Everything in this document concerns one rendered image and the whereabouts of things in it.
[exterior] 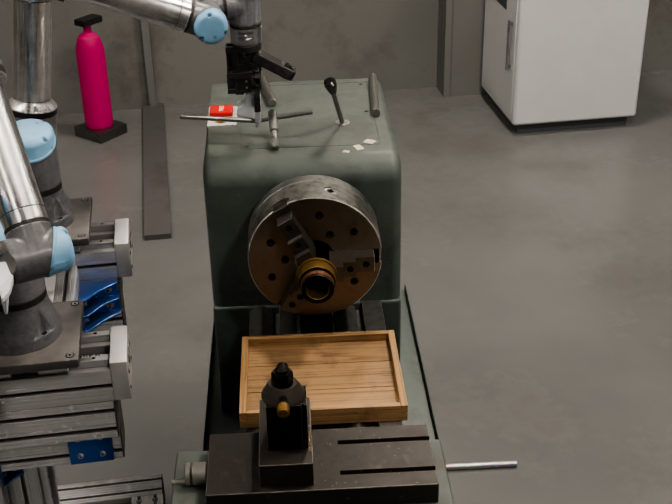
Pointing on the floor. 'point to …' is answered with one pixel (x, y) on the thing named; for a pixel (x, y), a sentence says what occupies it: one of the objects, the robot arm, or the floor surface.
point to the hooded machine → (563, 61)
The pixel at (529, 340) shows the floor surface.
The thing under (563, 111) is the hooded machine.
